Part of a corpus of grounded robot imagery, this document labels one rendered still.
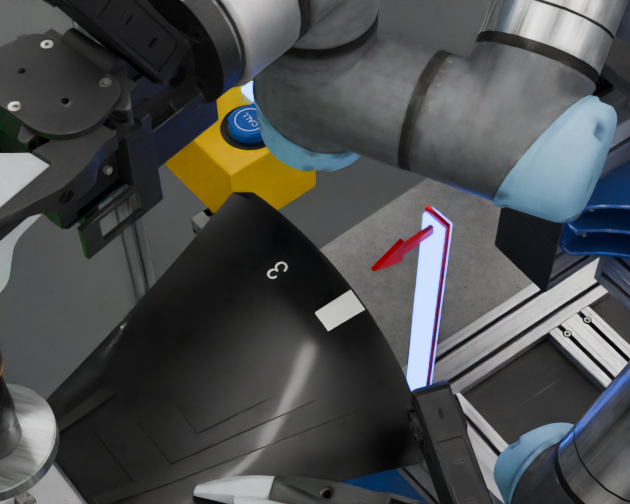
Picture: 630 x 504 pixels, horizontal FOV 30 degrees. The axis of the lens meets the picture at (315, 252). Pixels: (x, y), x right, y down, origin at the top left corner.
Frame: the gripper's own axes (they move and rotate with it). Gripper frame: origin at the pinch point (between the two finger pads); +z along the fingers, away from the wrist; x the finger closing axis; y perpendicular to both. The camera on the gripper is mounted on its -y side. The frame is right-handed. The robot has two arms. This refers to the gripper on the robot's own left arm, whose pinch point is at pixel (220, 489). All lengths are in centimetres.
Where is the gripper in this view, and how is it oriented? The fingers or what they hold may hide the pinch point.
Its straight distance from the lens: 75.6
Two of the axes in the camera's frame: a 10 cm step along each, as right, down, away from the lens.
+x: 0.5, 5.2, 8.6
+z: -9.7, -1.8, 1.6
